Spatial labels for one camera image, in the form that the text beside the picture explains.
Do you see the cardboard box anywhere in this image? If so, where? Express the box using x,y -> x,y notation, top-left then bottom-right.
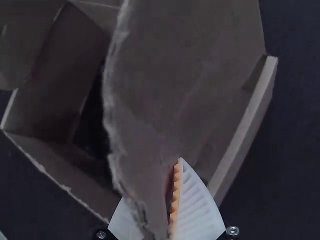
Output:
0,0 -> 279,240

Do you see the black mat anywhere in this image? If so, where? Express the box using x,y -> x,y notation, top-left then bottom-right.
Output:
0,0 -> 320,240

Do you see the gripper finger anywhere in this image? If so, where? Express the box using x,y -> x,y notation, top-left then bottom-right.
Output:
95,194 -> 149,240
165,156 -> 241,240

